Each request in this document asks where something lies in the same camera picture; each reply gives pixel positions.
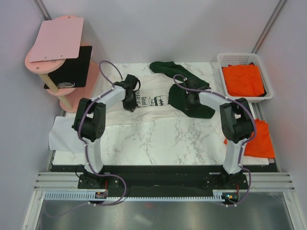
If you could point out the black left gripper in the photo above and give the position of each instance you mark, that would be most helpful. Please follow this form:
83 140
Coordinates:
131 107

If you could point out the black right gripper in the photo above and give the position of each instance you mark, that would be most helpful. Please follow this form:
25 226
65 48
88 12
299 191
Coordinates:
191 107

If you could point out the cream and green t-shirt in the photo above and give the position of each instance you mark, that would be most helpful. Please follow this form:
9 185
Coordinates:
158 97

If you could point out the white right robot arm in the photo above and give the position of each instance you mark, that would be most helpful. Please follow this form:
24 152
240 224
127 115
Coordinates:
237 121

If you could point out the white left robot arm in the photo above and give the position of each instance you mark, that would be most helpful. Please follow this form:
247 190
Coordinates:
90 119

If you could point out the orange t-shirt in basket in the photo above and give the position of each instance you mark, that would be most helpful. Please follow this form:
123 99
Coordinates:
243 80

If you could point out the black clipboard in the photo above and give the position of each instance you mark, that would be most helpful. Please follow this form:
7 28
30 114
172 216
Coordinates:
73 73

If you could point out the white plastic basket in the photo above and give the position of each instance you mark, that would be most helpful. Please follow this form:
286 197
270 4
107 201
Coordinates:
235 58

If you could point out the pink tiered shelf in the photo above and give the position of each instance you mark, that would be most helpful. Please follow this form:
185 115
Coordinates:
63 61

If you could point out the pink clipboard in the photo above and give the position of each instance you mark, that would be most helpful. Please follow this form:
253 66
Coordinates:
58 39

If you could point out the orange t-shirt on table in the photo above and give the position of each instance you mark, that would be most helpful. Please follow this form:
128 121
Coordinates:
261 145

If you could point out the white folded t-shirt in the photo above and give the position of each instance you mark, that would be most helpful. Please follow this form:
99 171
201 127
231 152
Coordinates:
62 137

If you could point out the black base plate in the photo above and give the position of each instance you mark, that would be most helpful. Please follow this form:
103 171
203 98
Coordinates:
162 180

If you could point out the white slotted cable duct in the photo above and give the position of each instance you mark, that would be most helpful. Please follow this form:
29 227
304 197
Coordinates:
95 196

